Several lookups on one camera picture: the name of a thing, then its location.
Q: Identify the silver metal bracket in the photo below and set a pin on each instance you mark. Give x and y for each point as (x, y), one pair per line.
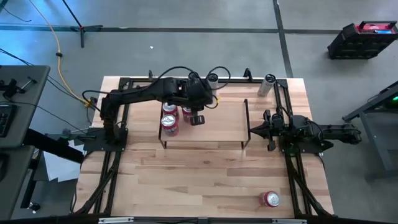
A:
(115, 220)
(289, 221)

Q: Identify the grey office desk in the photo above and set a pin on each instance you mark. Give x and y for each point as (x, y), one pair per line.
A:
(25, 130)
(15, 186)

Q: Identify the black keyboard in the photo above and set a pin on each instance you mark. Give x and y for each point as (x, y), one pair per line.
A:
(6, 119)

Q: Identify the wooden shelf with black frame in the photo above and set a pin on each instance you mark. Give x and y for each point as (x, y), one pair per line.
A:
(224, 124)

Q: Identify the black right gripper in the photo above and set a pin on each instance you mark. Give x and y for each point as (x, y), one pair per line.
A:
(281, 130)

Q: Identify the white Celsius drink can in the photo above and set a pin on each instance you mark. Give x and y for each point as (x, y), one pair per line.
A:
(193, 75)
(266, 85)
(213, 81)

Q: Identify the black desk beam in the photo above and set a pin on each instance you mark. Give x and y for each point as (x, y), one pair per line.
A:
(53, 145)

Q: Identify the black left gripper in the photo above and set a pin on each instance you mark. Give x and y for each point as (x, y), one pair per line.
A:
(199, 95)

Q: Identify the black red tool case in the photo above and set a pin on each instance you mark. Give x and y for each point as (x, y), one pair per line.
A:
(357, 43)

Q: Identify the black aluminium table frame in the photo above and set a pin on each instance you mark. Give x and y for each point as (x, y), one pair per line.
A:
(237, 80)

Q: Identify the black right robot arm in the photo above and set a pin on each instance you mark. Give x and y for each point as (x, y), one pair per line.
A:
(339, 133)

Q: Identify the grey metal stand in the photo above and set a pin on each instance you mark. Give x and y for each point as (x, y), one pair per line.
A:
(373, 137)

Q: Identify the white paper sheets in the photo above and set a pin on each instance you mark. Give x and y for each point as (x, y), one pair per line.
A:
(59, 168)

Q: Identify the Fanta soda can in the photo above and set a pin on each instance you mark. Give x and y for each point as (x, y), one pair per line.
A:
(169, 126)
(269, 199)
(186, 114)
(170, 109)

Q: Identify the black caster wheel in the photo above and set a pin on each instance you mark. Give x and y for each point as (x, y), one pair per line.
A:
(34, 206)

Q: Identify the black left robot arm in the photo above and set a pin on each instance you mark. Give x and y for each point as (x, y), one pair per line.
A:
(140, 91)

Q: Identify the black clamp tool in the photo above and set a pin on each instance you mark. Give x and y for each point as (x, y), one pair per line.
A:
(12, 87)

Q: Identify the black tripod stand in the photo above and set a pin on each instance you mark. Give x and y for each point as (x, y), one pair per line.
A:
(81, 31)

